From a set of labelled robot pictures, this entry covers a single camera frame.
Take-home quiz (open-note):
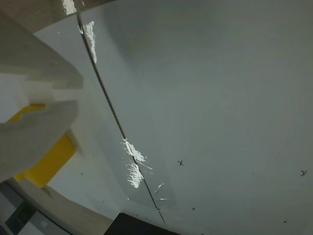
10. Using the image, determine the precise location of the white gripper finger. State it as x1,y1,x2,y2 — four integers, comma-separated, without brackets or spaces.
0,11,84,105
0,99,79,184

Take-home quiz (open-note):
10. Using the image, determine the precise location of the yellow square block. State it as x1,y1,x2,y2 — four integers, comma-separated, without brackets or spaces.
7,103,77,188

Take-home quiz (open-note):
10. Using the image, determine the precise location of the clear tape strip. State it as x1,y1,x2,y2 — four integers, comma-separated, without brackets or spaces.
121,137,177,209
78,20,99,63

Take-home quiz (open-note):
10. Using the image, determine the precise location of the white paper sheet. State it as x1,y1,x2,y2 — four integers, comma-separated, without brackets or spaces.
33,12,162,222
78,0,313,235

